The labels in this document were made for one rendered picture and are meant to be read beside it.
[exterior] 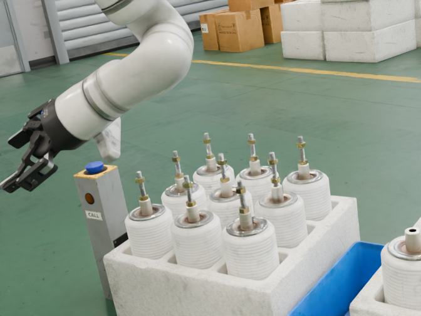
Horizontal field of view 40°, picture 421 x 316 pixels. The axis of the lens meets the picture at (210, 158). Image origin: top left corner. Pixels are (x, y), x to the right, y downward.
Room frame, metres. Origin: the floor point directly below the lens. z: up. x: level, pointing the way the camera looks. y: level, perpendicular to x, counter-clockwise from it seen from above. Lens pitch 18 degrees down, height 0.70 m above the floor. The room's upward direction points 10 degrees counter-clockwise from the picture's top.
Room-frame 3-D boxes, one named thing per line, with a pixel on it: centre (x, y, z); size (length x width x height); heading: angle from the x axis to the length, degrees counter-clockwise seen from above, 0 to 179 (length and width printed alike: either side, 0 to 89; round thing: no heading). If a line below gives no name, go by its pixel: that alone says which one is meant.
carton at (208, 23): (5.09, -0.29, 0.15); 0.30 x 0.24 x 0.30; 119
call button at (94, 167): (1.22, 0.25, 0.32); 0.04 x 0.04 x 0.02
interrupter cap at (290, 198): (1.04, -0.11, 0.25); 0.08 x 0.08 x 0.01
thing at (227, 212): (1.11, -0.02, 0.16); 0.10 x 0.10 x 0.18
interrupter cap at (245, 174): (1.20, -0.09, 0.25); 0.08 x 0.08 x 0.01
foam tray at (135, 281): (1.11, -0.02, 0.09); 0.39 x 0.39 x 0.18; 52
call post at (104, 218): (1.22, 0.25, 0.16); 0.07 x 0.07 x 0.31; 52
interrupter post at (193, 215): (1.01, 0.05, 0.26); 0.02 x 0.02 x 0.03
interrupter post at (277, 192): (1.04, -0.11, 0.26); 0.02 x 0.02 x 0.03
